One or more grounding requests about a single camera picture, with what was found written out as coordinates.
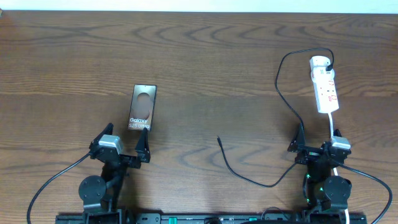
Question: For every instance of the white charger adapter plug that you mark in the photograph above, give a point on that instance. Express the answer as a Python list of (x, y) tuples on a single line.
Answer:
[(319, 61)]

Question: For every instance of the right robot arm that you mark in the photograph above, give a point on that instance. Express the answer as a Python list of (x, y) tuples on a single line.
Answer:
[(327, 193)]

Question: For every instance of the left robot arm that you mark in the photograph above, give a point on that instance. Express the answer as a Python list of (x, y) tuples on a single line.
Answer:
[(100, 193)]

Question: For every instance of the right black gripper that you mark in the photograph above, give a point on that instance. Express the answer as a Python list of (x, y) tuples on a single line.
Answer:
[(296, 144)]

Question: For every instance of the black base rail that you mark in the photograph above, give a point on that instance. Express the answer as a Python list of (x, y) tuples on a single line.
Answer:
[(156, 218)]

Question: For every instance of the white power strip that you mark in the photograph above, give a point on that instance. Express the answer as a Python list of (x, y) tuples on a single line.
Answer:
[(325, 90)]

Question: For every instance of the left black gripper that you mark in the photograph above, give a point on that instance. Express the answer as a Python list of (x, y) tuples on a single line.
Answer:
[(125, 157)]

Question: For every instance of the Galaxy S25 Ultra smartphone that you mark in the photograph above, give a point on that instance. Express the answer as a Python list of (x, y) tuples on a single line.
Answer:
[(142, 107)]

